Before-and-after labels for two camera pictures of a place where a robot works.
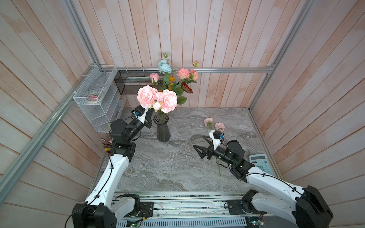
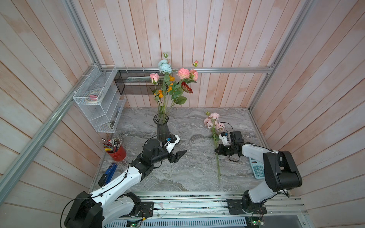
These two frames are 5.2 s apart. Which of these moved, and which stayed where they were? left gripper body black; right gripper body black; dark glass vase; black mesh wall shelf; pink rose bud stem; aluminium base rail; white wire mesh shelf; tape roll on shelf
Moved: left gripper body black; right gripper body black
Stayed: dark glass vase; pink rose bud stem; black mesh wall shelf; tape roll on shelf; aluminium base rail; white wire mesh shelf
